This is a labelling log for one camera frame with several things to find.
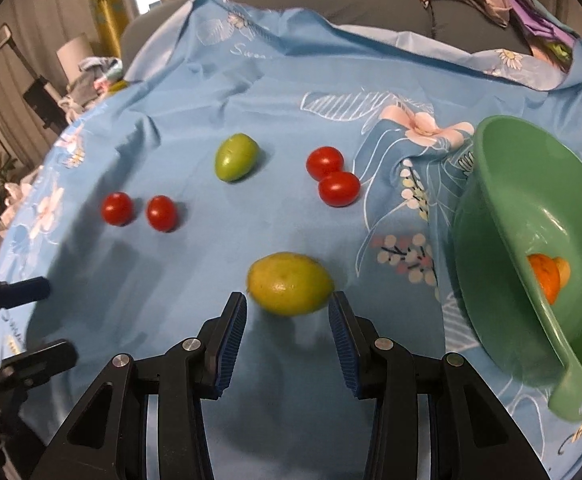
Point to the purple cloth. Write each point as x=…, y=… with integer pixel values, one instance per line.
x=539, y=23

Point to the red cherry tomato lower pair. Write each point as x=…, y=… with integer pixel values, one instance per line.
x=339, y=189

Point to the red cherry tomato middle left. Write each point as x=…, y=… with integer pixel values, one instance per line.
x=162, y=213

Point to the red cherry tomato pair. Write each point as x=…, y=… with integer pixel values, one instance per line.
x=339, y=189
x=324, y=161

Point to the clothes heap at left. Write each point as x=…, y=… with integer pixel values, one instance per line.
x=97, y=78

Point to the white paper roll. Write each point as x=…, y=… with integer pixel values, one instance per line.
x=71, y=54

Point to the yellow-green fruit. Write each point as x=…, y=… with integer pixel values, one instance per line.
x=289, y=284

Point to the red cherry tomato far left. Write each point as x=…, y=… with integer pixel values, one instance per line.
x=117, y=209

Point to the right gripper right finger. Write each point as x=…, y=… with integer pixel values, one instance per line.
x=354, y=337

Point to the green plum tomato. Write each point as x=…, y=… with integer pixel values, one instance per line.
x=236, y=157

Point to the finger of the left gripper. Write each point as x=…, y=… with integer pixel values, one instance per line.
x=31, y=369
x=23, y=292

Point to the orange tangerine left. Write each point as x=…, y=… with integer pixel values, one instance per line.
x=546, y=274

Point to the grey sofa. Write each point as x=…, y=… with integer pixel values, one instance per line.
x=452, y=22

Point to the green plastic bowl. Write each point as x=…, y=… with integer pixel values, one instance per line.
x=517, y=238

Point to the red cherry tomato upper pair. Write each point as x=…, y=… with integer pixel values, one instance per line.
x=324, y=161

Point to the blue floral cloth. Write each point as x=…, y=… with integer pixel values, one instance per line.
x=402, y=109

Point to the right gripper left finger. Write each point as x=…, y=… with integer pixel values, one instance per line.
x=221, y=339

